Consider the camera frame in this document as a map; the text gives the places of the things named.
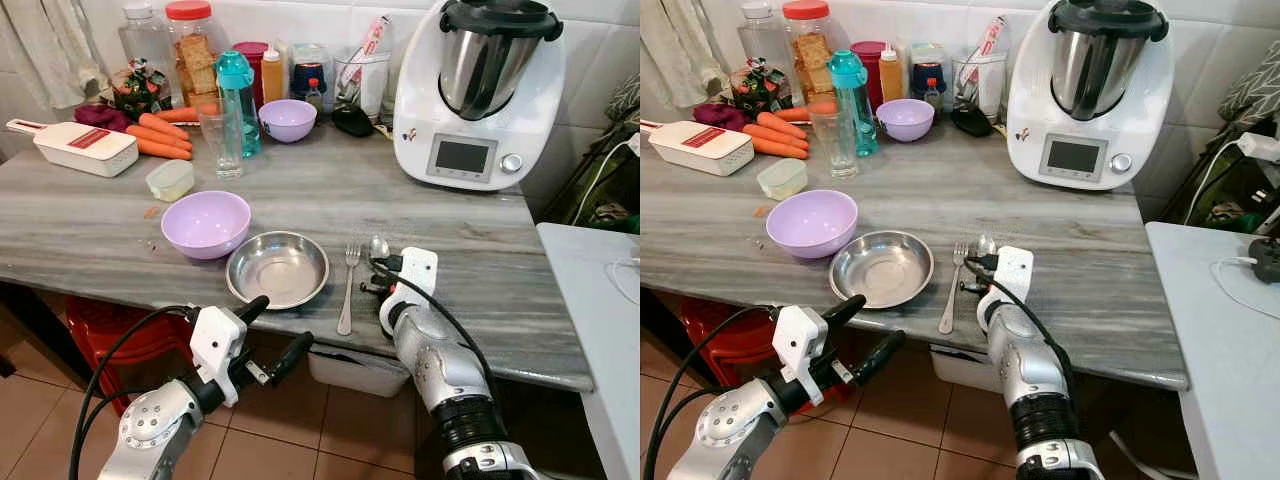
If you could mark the metal spoon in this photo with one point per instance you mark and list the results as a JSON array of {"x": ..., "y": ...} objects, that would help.
[
  {"x": 985, "y": 245},
  {"x": 379, "y": 246}
]

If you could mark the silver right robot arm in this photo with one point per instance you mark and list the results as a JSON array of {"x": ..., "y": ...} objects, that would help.
[
  {"x": 440, "y": 370},
  {"x": 1030, "y": 370}
]

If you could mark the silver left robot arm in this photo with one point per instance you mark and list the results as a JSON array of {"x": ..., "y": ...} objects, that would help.
[
  {"x": 150, "y": 428},
  {"x": 722, "y": 428}
]

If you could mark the metal fork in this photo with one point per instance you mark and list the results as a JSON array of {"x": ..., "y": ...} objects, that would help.
[
  {"x": 950, "y": 295},
  {"x": 347, "y": 295}
]

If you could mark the round stainless steel plate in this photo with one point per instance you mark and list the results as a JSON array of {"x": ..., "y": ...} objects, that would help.
[
  {"x": 278, "y": 270},
  {"x": 882, "y": 269}
]

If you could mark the large purple plastic bowl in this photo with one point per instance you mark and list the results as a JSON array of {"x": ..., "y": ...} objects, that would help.
[
  {"x": 205, "y": 225},
  {"x": 811, "y": 224}
]

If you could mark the red plastic stool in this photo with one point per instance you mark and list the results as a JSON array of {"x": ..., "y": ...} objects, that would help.
[
  {"x": 725, "y": 335},
  {"x": 105, "y": 330}
]

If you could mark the small black object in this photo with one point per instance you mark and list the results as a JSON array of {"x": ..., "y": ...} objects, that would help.
[
  {"x": 970, "y": 122},
  {"x": 352, "y": 122}
]

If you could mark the small lidded plastic container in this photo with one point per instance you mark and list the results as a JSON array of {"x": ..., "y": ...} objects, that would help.
[
  {"x": 170, "y": 181},
  {"x": 782, "y": 180}
]

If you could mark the small purple plastic bowl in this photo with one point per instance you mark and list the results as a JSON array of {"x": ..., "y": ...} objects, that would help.
[
  {"x": 905, "y": 121},
  {"x": 288, "y": 122}
]

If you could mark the clear drinking glass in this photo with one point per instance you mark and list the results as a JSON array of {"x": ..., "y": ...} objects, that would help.
[
  {"x": 834, "y": 145},
  {"x": 220, "y": 145}
]

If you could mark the small red-capped bottle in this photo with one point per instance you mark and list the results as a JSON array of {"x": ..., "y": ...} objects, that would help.
[
  {"x": 933, "y": 95},
  {"x": 313, "y": 96}
]

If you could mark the orange carrot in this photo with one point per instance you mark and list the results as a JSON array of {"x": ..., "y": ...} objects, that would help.
[
  {"x": 783, "y": 126},
  {"x": 165, "y": 127},
  {"x": 155, "y": 137},
  {"x": 178, "y": 114},
  {"x": 162, "y": 151},
  {"x": 795, "y": 113},
  {"x": 772, "y": 136},
  {"x": 778, "y": 150}
]

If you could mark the clear utensil holder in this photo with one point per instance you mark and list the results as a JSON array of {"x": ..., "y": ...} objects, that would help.
[
  {"x": 982, "y": 80},
  {"x": 365, "y": 80}
]

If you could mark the dark green bag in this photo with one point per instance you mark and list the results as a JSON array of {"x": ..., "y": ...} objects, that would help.
[
  {"x": 1235, "y": 195},
  {"x": 575, "y": 205}
]

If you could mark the yellow sauce bottle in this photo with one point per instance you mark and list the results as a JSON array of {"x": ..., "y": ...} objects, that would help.
[
  {"x": 272, "y": 78},
  {"x": 891, "y": 76}
]

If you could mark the white side table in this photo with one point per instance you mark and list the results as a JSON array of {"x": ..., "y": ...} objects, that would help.
[
  {"x": 590, "y": 340},
  {"x": 1225, "y": 370}
]

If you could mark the clear jar with blue contents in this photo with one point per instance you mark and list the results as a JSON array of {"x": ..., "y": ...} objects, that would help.
[
  {"x": 310, "y": 62},
  {"x": 928, "y": 62}
]

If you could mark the white slicer with red label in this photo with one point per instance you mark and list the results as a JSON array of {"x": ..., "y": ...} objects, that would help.
[
  {"x": 85, "y": 148},
  {"x": 705, "y": 148}
]

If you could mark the white food processor appliance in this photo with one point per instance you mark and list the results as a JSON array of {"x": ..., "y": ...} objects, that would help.
[
  {"x": 530, "y": 110},
  {"x": 1145, "y": 110}
]

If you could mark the teal water bottle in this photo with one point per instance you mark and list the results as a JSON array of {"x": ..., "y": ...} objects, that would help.
[
  {"x": 238, "y": 85},
  {"x": 852, "y": 85}
]

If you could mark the red canister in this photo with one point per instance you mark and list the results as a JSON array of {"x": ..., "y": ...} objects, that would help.
[
  {"x": 868, "y": 62},
  {"x": 252, "y": 62}
]

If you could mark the purple root vegetable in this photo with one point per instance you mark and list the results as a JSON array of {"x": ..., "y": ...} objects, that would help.
[
  {"x": 100, "y": 117},
  {"x": 718, "y": 115}
]

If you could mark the wrapped sweets package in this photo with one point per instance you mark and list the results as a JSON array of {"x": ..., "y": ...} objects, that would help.
[
  {"x": 140, "y": 88},
  {"x": 760, "y": 86}
]

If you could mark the red-lidded cracker jar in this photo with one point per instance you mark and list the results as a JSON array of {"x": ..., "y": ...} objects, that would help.
[
  {"x": 195, "y": 55},
  {"x": 810, "y": 55}
]

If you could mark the dark plug adaptor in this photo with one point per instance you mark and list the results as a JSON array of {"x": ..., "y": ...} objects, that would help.
[{"x": 1265, "y": 258}]

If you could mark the clear white-capped bottle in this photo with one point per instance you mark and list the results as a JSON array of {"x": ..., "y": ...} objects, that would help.
[
  {"x": 760, "y": 32},
  {"x": 143, "y": 35}
]

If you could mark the grey patterned cloth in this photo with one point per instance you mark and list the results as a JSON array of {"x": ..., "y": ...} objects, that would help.
[
  {"x": 626, "y": 100},
  {"x": 1252, "y": 95}
]

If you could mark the white power strip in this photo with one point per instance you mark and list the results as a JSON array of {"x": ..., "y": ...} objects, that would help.
[{"x": 1260, "y": 146}]

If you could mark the hanging grey towel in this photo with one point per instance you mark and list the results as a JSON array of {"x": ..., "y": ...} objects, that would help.
[
  {"x": 680, "y": 45},
  {"x": 55, "y": 50}
]

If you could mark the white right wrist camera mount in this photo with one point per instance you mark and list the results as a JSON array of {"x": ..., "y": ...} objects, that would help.
[
  {"x": 1017, "y": 270},
  {"x": 420, "y": 272}
]

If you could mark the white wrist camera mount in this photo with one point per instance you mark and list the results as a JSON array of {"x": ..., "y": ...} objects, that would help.
[
  {"x": 420, "y": 272},
  {"x": 214, "y": 338},
  {"x": 797, "y": 338},
  {"x": 1017, "y": 270}
]

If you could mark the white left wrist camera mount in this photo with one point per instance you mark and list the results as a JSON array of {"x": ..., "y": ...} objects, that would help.
[
  {"x": 214, "y": 338},
  {"x": 797, "y": 338}
]

